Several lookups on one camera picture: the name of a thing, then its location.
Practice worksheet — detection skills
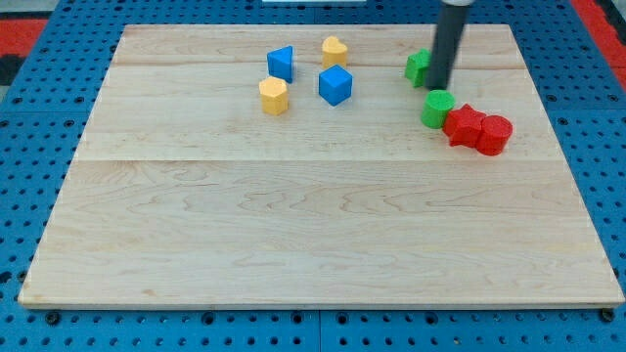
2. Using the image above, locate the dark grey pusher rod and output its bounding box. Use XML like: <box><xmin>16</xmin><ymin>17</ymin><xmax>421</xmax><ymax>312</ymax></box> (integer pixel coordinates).
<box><xmin>425</xmin><ymin>0</ymin><xmax>474</xmax><ymax>90</ymax></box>

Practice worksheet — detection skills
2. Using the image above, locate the blue cube block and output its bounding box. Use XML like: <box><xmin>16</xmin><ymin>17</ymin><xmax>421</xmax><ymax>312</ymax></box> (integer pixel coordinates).
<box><xmin>318</xmin><ymin>65</ymin><xmax>353</xmax><ymax>107</ymax></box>

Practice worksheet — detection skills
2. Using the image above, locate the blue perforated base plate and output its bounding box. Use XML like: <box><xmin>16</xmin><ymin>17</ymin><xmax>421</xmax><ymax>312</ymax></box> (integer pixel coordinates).
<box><xmin>1</xmin><ymin>1</ymin><xmax>625</xmax><ymax>351</ymax></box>

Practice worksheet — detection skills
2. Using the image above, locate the yellow heart block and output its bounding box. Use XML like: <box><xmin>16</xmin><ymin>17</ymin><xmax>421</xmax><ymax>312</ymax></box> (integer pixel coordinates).
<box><xmin>322</xmin><ymin>36</ymin><xmax>348</xmax><ymax>69</ymax></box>

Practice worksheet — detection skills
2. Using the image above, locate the green cylinder block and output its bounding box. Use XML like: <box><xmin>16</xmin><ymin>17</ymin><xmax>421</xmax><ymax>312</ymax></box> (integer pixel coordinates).
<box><xmin>421</xmin><ymin>90</ymin><xmax>456</xmax><ymax>129</ymax></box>

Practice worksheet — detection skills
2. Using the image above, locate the light wooden board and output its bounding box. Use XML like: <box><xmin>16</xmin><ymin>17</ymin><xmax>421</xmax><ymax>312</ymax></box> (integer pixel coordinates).
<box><xmin>19</xmin><ymin>24</ymin><xmax>624</xmax><ymax>310</ymax></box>

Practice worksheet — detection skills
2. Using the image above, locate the red cylinder block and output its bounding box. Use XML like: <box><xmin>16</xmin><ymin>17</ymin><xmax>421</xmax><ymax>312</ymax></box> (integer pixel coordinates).
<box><xmin>475</xmin><ymin>115</ymin><xmax>514</xmax><ymax>156</ymax></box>

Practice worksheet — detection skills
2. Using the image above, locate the green star block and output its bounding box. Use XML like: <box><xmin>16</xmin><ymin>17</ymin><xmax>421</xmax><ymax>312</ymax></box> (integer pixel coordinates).
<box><xmin>404</xmin><ymin>48</ymin><xmax>431</xmax><ymax>88</ymax></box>

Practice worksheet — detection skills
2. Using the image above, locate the blue triangle block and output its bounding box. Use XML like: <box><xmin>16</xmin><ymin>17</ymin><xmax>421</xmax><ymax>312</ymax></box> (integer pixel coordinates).
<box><xmin>266</xmin><ymin>46</ymin><xmax>293</xmax><ymax>83</ymax></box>

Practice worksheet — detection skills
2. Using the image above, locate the red star block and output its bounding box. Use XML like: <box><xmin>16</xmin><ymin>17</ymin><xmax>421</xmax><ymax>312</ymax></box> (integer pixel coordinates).
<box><xmin>442</xmin><ymin>104</ymin><xmax>487</xmax><ymax>148</ymax></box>

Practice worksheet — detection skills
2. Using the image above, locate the yellow hexagon block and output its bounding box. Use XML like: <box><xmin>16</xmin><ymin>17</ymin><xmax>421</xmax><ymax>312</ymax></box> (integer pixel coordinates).
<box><xmin>258</xmin><ymin>76</ymin><xmax>289</xmax><ymax>115</ymax></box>

